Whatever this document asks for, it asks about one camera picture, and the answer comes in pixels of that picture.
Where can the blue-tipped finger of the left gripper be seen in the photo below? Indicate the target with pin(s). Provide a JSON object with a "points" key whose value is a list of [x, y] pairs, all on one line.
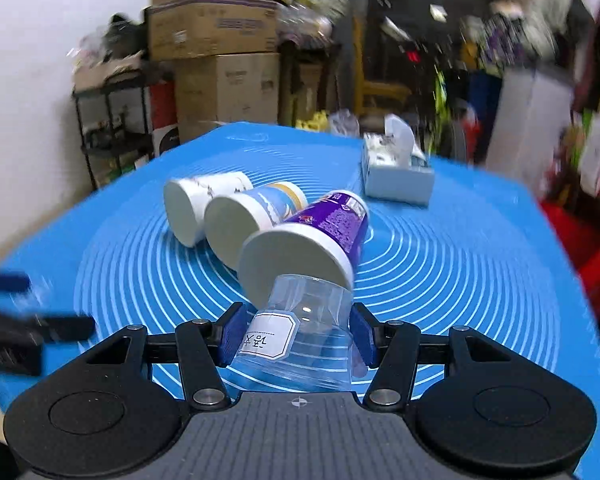
{"points": [[14, 282]]}

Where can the red gift bag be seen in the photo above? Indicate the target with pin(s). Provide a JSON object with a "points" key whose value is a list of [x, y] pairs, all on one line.
{"points": [[581, 242]]}

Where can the purple paper cup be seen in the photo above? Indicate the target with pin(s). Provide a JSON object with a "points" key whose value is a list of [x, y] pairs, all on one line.
{"points": [[323, 240]]}

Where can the blue yellow paper cup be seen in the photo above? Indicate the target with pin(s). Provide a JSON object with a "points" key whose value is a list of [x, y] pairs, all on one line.
{"points": [[230, 220]]}

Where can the black metal shelf rack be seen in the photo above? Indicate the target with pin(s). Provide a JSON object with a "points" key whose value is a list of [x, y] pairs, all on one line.
{"points": [[114, 138]]}

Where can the white tissue box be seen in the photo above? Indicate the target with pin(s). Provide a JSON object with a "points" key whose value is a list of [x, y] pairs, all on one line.
{"points": [[394, 167]]}

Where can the wooden chair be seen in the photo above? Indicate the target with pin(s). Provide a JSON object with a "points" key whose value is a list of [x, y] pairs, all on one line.
{"points": [[373, 94]]}

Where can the clear plastic cup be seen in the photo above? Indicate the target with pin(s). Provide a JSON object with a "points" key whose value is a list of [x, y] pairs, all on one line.
{"points": [[302, 340]]}

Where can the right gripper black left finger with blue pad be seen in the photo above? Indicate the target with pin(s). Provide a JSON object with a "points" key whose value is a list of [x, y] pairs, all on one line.
{"points": [[123, 402]]}

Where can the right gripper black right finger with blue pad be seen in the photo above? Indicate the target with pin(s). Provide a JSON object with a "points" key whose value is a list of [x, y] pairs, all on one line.
{"points": [[472, 405]]}

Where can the blue silicone baking mat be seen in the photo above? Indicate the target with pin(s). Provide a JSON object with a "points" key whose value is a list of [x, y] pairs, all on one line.
{"points": [[481, 254]]}

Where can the white chest freezer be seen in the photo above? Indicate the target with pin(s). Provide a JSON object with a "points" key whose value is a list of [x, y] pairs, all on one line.
{"points": [[533, 111]]}

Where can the open top cardboard box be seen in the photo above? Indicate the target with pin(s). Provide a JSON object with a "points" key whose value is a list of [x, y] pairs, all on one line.
{"points": [[183, 29]]}

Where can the black green bicycle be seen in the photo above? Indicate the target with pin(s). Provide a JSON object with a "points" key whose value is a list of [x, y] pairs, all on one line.
{"points": [[440, 102]]}

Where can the yellow oil jug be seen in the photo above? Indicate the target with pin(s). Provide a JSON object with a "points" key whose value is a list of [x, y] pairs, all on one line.
{"points": [[318, 123]]}

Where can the white patterned paper cup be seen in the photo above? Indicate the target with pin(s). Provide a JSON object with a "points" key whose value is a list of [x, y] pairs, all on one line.
{"points": [[186, 199]]}

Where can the large lower cardboard box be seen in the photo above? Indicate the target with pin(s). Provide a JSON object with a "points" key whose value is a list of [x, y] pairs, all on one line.
{"points": [[214, 91]]}

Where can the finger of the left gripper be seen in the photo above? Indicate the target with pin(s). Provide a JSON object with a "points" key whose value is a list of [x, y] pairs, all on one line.
{"points": [[64, 328]]}

